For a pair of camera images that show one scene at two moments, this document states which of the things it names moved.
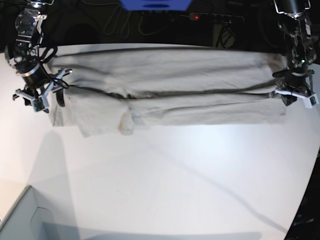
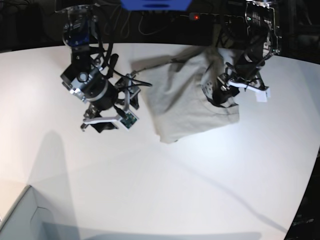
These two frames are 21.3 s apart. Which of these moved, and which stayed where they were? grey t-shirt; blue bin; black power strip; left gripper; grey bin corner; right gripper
Moved: right gripper; left gripper; grey t-shirt
Stayed: blue bin; grey bin corner; black power strip
